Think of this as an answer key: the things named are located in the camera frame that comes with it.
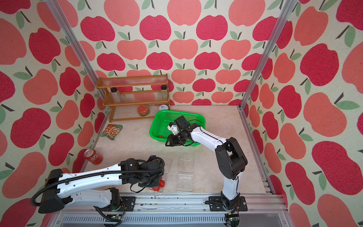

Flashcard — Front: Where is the strawberry one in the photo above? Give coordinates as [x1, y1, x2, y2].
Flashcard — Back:
[152, 186, 160, 192]

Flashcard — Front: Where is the strawberry two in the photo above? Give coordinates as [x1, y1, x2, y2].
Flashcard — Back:
[159, 180, 165, 188]

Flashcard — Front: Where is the green plastic basket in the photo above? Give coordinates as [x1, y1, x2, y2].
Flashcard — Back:
[149, 110, 206, 143]

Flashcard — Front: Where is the clear clamshell container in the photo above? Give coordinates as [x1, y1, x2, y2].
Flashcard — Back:
[177, 158, 194, 193]
[154, 158, 173, 193]

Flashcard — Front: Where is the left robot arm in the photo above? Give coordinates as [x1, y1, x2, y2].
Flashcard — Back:
[30, 156, 165, 214]

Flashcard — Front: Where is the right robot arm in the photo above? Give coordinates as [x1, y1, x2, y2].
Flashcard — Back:
[165, 116, 248, 202]

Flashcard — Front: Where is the yellow pull-tab can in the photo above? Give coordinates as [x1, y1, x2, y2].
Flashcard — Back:
[158, 105, 169, 111]

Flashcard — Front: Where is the right glass spice jar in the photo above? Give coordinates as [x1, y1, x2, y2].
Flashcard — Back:
[161, 85, 168, 100]

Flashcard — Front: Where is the glass spice jar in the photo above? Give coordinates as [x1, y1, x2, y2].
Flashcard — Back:
[110, 88, 121, 103]
[161, 85, 168, 100]

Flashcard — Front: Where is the red round tin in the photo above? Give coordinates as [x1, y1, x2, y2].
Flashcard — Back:
[137, 104, 150, 116]

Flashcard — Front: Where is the soup seasoning packet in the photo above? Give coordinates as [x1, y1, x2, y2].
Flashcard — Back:
[100, 124, 123, 141]

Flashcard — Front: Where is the red soda can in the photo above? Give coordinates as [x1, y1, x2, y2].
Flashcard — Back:
[84, 149, 103, 165]

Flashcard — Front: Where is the wooden three-tier shelf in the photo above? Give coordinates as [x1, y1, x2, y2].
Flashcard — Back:
[96, 74, 171, 122]

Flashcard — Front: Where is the left glass spice jar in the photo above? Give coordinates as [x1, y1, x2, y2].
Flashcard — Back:
[110, 88, 121, 103]

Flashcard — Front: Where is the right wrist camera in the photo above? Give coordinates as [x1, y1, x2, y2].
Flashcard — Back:
[167, 122, 179, 135]

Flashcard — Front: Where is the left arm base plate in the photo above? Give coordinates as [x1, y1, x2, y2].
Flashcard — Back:
[99, 196, 136, 212]

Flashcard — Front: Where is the aluminium front rail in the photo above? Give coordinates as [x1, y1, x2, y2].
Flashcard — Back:
[48, 192, 293, 227]

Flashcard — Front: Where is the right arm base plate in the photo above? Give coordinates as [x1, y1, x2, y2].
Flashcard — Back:
[204, 195, 248, 212]

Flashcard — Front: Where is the right aluminium frame post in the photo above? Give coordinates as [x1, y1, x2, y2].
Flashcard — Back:
[238, 0, 298, 112]

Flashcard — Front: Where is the aluminium frame post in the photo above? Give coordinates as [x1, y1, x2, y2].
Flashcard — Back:
[45, 0, 105, 99]
[238, 0, 298, 112]

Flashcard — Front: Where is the left aluminium frame post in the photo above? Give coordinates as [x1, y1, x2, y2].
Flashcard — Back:
[45, 0, 105, 99]

